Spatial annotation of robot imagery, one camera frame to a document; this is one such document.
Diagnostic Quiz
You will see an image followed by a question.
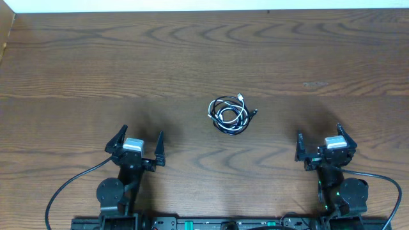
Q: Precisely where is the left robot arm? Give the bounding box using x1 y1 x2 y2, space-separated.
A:
96 125 166 230

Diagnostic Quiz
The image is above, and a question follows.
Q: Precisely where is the white usb cable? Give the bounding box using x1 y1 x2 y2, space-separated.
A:
207 93 250 131

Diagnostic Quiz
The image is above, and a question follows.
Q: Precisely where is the black usb cable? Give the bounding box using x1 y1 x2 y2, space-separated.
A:
210 95 258 136

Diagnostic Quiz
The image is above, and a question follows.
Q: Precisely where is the brown cardboard panel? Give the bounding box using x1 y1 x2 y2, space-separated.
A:
0 0 15 61

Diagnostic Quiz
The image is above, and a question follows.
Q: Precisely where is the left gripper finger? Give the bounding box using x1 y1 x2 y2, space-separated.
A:
155 131 166 167
105 125 128 153

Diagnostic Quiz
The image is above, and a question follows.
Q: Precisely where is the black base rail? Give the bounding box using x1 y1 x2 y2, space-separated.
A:
70 213 392 230

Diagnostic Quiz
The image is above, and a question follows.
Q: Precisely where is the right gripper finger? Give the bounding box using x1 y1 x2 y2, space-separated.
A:
336 123 357 150
295 131 306 162

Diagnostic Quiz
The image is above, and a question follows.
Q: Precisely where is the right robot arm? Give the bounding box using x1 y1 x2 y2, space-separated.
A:
295 123 369 230

